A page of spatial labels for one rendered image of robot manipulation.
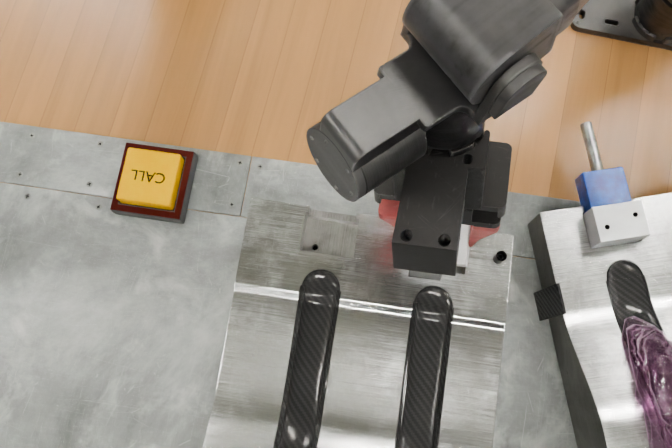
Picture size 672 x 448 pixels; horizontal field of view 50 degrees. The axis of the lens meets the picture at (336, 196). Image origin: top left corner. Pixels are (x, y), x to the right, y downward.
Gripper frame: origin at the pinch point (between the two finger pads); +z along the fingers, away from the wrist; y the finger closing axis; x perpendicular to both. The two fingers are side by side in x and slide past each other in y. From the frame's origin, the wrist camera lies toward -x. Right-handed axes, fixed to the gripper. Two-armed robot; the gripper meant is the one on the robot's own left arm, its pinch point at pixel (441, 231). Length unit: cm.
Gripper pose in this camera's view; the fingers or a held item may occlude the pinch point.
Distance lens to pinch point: 64.6
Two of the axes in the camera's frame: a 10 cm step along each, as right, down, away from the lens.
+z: 1.0, 5.9, 8.0
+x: 2.1, -8.0, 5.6
